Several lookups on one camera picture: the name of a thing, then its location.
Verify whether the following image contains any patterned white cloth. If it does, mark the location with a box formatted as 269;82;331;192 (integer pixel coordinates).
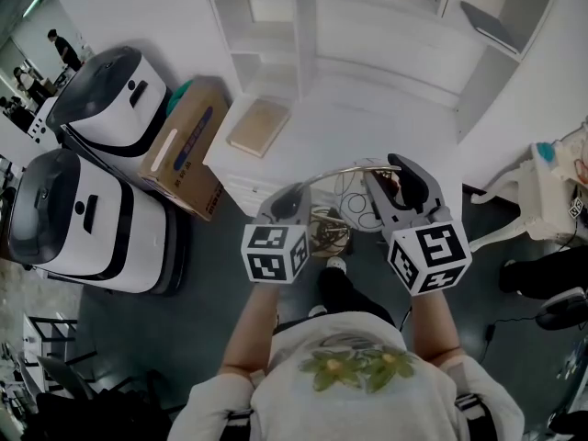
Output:
549;118;588;198

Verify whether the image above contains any tan hardcover book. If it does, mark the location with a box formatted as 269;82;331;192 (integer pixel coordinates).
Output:
225;97;292;160

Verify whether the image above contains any white ornate chair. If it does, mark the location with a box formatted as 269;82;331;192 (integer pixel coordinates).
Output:
467;141;588;253

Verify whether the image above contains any black power cable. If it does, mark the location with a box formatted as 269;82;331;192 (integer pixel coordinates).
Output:
477;312;541;367

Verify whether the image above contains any white cabinet with holes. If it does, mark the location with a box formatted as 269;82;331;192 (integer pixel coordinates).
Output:
27;96;60;145

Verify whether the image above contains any white and black robot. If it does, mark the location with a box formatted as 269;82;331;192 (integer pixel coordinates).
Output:
45;46;170;179
6;148;190;297

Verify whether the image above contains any person's left forearm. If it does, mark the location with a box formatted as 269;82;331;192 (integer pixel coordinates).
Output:
219;282;282;377

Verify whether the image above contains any black metal rack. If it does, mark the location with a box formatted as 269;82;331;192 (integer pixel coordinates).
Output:
21;311;98;388

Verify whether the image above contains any person's white floral shirt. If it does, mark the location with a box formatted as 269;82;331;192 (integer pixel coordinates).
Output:
168;311;526;441

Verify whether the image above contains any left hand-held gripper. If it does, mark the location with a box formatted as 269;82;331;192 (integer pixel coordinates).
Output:
241;183;314;285

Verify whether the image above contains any black chair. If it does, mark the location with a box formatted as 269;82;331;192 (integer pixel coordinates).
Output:
34;368;174;441

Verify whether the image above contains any white table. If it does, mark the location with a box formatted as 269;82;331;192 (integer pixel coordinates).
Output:
203;69;466;221

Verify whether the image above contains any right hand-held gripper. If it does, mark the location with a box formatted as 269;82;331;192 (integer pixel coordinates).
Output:
364;153;474;298

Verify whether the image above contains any brown cardboard box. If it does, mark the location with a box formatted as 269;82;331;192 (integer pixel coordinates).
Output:
137;76;232;223

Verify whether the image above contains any person's right forearm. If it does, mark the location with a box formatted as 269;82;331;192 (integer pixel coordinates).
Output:
410;290;461;365

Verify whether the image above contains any white shelf unit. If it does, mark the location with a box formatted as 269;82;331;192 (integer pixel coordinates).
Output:
200;0;573;109

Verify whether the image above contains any person's black trouser leg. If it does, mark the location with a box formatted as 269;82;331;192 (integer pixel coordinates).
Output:
315;266;397;328

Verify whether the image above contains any teal green bag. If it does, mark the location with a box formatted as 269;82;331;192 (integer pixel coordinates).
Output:
165;79;198;115

